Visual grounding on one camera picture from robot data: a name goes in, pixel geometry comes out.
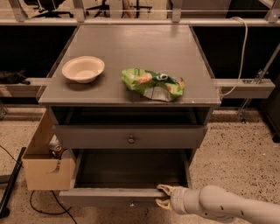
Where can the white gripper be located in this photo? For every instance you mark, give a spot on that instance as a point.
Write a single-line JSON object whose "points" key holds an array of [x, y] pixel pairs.
{"points": [[177, 199]]}

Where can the grey drawer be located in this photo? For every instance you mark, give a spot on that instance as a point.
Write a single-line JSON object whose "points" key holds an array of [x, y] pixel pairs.
{"points": [[129, 137], [125, 178]]}

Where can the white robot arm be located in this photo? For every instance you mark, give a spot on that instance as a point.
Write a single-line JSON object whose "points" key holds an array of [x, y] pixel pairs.
{"points": [[217, 204]]}

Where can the grey drawer cabinet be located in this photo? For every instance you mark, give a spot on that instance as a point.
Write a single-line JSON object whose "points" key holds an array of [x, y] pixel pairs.
{"points": [[107, 101]]}

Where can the grey top drawer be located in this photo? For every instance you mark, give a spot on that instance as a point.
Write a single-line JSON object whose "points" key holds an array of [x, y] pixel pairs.
{"points": [[129, 137]]}

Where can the green chip bag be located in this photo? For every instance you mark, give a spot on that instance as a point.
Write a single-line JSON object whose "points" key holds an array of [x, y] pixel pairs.
{"points": [[153, 85]]}

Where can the metal can in box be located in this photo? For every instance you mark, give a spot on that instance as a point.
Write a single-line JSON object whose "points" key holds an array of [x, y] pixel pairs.
{"points": [[55, 147]]}

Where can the tan wooden box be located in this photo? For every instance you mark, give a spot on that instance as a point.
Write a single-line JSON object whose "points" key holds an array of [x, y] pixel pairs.
{"points": [[41, 169]]}

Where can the white paper bowl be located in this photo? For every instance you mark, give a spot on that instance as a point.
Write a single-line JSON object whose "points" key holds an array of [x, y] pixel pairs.
{"points": [[83, 69]]}

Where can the black bar on floor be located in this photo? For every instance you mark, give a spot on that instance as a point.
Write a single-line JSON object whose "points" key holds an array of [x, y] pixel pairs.
{"points": [[9, 181]]}

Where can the black office chair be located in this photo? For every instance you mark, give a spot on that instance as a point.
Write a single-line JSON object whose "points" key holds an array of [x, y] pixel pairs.
{"points": [[48, 8]]}

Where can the black object on rail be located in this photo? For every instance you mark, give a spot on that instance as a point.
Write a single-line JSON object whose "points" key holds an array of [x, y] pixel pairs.
{"points": [[13, 77]]}

